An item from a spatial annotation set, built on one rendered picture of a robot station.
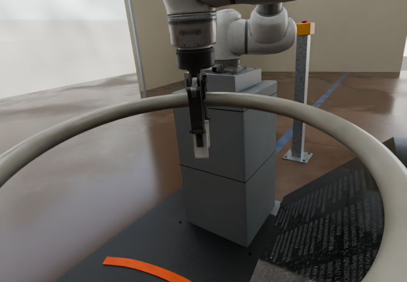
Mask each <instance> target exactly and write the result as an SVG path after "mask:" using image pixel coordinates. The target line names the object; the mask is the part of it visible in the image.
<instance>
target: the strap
mask: <svg viewBox="0 0 407 282"><path fill-rule="evenodd" d="M103 264H107V265H114V266H124V267H130V268H133V269H137V270H140V271H144V272H147V273H149V274H152V275H155V276H157V277H160V278H163V279H165V280H167V281H169V282H192V281H190V280H188V279H186V278H184V277H182V276H180V275H178V274H175V273H174V272H171V271H168V270H166V269H164V268H161V267H158V266H155V265H152V264H149V263H145V262H143V261H138V260H133V259H129V258H118V257H107V258H106V259H105V261H104V262H103Z"/></svg>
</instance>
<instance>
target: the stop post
mask: <svg viewBox="0 0 407 282"><path fill-rule="evenodd" d="M296 26H297V34H296V36H297V40H296V69H295V84H294V101H295V102H300V103H304V104H306V101H307V91H308V70H309V51H310V40H311V34H314V28H315V22H309V23H306V22H303V23H302V24H296ZM304 141H305V123H303V122H300V121H298V120H294V119H293V141H292V149H290V150H289V151H288V152H287V153H286V154H285V155H284V156H283V157H282V158H283V159H286V160H291V161H295V162H300V163H307V161H308V160H309V159H310V157H311V156H312V153H309V152H304Z"/></svg>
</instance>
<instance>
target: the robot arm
mask: <svg viewBox="0 0 407 282"><path fill-rule="evenodd" d="M163 1H164V4H165V7H166V10H167V16H168V19H167V20H168V26H169V31H170V39H171V46H173V47H178V49H177V50H176V62H177V67H178V68H179V69H181V70H187V71H189V76H188V79H187V94H188V103H189V109H190V120H191V130H190V133H192V134H193V141H194V153H195V159H208V158H209V155H208V148H209V147H210V133H209V123H208V120H211V116H207V114H208V107H205V106H204V99H205V98H206V92H207V80H208V79H207V74H205V73H238V72H240V71H242V70H246V68H247V66H243V65H240V56H241V55H245V54H253V55H263V54H276V53H280V52H283V51H285V50H288V49H289V48H291V47H292V46H293V45H294V42H295V40H296V34H297V26H296V24H295V22H294V21H293V19H291V18H288V15H287V11H286V9H285V8H284V7H283V5H282V3H283V2H290V1H296V0H163ZM231 4H251V5H257V7H256V8H255V9H254V10H253V11H252V13H251V17H250V19H241V14H240V13H239V12H238V11H235V10H234V9H225V10H219V11H216V8H217V7H222V6H225V5H231ZM210 12H215V13H210ZM195 13H201V14H195ZM188 14H193V15H188ZM171 15H177V16H171ZM202 94H203V96H202Z"/></svg>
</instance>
